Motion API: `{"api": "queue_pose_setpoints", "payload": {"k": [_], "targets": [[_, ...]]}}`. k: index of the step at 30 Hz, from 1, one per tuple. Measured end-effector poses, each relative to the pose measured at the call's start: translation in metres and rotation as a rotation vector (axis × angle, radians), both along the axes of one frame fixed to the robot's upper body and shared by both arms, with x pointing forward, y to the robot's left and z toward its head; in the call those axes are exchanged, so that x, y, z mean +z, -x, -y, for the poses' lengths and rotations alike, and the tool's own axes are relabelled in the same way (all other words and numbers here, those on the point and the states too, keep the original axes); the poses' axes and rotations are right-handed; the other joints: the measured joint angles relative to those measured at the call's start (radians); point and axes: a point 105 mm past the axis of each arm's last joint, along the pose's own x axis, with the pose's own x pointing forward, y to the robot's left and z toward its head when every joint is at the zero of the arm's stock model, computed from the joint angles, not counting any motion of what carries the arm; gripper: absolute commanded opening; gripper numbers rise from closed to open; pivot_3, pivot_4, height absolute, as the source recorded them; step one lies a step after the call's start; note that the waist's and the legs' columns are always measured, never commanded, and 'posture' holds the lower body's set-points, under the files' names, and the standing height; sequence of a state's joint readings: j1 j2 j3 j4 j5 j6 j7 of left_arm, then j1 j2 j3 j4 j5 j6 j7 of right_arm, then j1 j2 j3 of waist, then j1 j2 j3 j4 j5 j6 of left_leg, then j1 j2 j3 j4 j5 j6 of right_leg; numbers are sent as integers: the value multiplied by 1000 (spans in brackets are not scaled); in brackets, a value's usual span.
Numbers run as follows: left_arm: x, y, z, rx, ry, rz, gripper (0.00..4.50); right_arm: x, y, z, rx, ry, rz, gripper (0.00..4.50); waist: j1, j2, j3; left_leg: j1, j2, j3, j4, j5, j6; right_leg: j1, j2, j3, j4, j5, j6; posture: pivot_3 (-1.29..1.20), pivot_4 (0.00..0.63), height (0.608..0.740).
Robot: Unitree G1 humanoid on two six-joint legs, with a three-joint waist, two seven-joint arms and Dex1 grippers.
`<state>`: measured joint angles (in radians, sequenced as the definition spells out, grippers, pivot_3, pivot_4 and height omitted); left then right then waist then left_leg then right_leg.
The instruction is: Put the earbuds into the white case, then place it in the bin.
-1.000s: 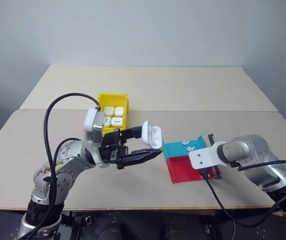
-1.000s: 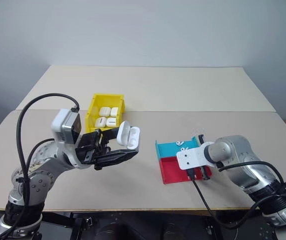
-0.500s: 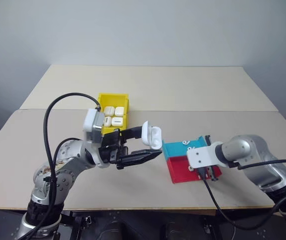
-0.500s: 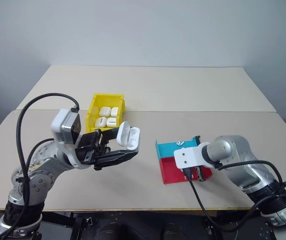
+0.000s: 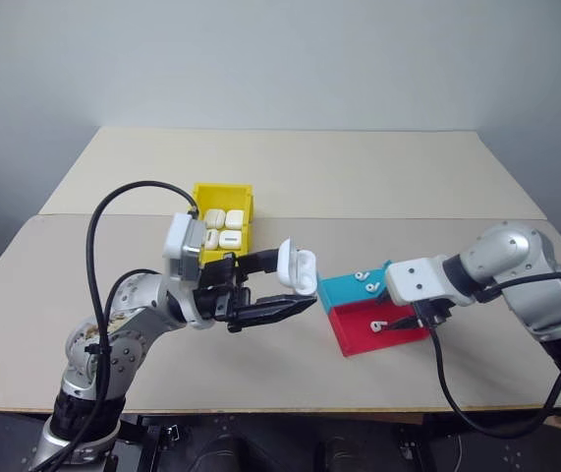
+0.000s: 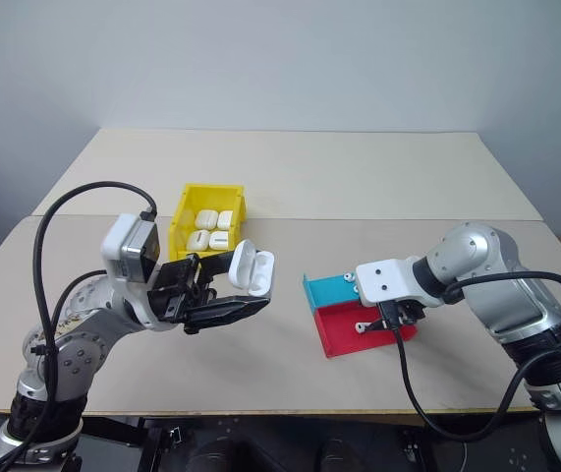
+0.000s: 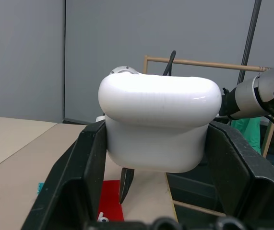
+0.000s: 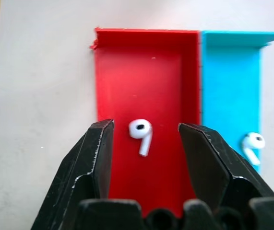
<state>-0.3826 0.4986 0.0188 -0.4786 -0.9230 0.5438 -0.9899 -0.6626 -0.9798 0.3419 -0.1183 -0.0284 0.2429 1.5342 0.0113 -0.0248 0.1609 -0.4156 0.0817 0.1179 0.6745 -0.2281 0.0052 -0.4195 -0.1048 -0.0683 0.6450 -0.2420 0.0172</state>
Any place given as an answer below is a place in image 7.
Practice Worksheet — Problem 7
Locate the white earbud charging case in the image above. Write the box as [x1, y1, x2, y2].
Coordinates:
[97, 73, 222, 173]

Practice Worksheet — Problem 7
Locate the green cloth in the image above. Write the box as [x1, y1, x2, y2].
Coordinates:
[231, 116, 262, 154]

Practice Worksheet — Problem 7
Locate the wooden stick frame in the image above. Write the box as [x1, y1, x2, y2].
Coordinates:
[143, 55, 274, 218]

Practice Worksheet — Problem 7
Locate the silver round flange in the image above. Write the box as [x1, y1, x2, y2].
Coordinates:
[108, 65, 140, 76]

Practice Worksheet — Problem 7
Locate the dark grey bin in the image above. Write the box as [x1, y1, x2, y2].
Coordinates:
[166, 161, 226, 214]

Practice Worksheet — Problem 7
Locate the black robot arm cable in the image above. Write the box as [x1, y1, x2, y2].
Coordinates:
[163, 50, 177, 76]

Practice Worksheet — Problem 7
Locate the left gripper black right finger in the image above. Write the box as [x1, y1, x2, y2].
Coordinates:
[203, 121, 274, 230]

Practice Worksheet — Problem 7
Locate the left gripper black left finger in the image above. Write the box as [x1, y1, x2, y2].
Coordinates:
[21, 120, 108, 230]

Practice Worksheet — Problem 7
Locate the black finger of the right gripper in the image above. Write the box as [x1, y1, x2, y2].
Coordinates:
[119, 167, 135, 205]

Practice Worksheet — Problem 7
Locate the white earbud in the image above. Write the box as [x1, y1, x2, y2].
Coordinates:
[97, 211, 109, 223]

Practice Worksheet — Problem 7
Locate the black upright pole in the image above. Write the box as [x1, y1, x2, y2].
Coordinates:
[237, 0, 262, 85]

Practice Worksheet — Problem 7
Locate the red flat mat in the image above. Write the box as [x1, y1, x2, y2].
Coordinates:
[98, 180, 125, 222]

